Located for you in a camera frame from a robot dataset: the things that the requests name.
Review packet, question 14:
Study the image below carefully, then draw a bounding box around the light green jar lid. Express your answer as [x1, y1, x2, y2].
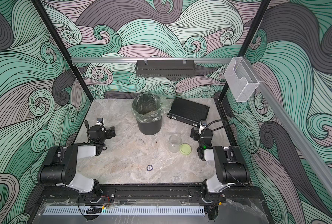
[180, 143, 192, 155]

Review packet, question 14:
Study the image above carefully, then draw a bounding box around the clear oatmeal jar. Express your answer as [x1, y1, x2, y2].
[168, 134, 182, 153]

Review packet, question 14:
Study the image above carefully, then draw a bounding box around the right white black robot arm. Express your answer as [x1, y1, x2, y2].
[190, 128, 250, 195]

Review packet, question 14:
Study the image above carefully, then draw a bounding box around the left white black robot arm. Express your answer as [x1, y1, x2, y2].
[37, 121, 116, 195]

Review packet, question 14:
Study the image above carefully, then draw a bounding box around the black flat tray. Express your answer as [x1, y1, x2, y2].
[167, 97, 210, 128]

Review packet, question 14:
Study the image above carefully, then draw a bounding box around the black trash bin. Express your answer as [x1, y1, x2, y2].
[135, 93, 163, 136]

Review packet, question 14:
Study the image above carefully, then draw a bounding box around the clear green bin liner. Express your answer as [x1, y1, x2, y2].
[131, 93, 172, 123]

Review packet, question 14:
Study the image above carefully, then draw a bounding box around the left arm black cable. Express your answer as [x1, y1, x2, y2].
[84, 120, 108, 149]

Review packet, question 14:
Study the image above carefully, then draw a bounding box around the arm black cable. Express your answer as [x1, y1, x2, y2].
[204, 119, 228, 141]
[84, 120, 108, 149]

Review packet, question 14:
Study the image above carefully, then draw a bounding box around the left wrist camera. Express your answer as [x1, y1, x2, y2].
[96, 118, 104, 127]

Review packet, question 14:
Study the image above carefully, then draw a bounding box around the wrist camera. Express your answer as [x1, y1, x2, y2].
[199, 120, 207, 135]
[96, 118, 104, 127]

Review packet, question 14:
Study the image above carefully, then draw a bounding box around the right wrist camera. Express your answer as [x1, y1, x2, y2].
[199, 120, 207, 135]

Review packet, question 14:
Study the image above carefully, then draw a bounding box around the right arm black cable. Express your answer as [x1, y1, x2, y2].
[204, 119, 228, 141]

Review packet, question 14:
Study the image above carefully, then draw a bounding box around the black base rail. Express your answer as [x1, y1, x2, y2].
[38, 183, 264, 204]

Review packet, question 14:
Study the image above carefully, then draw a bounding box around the clear mesh wall holder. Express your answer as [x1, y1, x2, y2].
[224, 57, 259, 103]

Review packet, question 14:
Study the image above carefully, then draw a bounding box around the aluminium back wall rail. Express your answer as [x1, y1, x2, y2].
[71, 57, 232, 64]

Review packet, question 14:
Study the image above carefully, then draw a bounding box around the aluminium wall rail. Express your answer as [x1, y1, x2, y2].
[242, 55, 332, 216]
[71, 57, 232, 64]

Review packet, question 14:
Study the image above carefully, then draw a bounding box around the black wall shelf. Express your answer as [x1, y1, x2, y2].
[135, 60, 196, 79]

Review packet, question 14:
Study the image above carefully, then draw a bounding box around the white slotted cable duct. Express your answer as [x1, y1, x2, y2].
[42, 206, 205, 216]

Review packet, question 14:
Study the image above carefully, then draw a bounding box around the aluminium right wall rail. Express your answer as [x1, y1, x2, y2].
[242, 55, 332, 216]

